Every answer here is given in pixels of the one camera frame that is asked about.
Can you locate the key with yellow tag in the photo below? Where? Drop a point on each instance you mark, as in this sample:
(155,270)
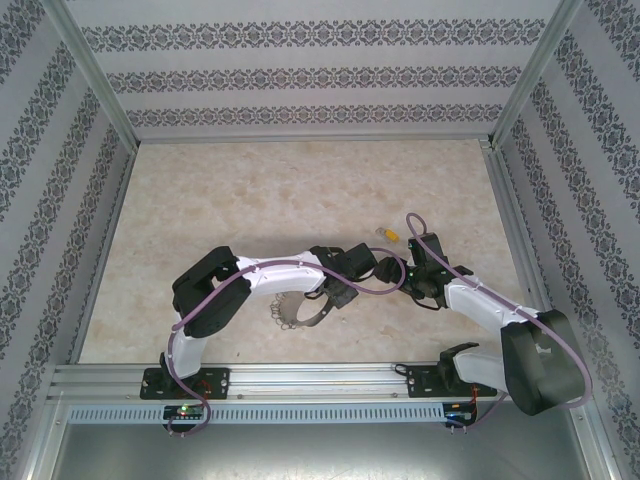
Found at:
(391,235)

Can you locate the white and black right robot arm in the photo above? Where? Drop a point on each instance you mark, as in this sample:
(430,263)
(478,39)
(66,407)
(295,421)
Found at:
(480,305)

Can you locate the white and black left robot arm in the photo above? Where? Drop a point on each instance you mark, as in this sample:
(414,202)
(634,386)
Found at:
(280,277)

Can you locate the grey sheet metal panel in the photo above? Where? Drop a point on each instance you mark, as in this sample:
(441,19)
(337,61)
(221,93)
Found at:
(320,455)

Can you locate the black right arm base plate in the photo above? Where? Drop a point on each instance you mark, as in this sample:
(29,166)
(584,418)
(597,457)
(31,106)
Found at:
(420,382)

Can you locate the grooved aluminium side rail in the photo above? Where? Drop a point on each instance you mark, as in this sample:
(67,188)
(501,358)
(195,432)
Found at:
(515,225)
(107,240)

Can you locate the wide aluminium base rail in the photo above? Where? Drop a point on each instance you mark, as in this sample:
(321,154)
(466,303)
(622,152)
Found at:
(320,380)

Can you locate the thin aluminium wall beam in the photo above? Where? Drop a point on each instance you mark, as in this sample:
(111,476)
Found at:
(310,136)

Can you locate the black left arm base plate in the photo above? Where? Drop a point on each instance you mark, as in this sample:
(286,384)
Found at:
(220,382)

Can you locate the aluminium corner post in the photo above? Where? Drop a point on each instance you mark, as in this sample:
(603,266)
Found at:
(90,70)
(537,70)

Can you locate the aluminium frame strut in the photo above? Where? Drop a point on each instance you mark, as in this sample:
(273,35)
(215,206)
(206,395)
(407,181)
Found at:
(37,440)
(602,440)

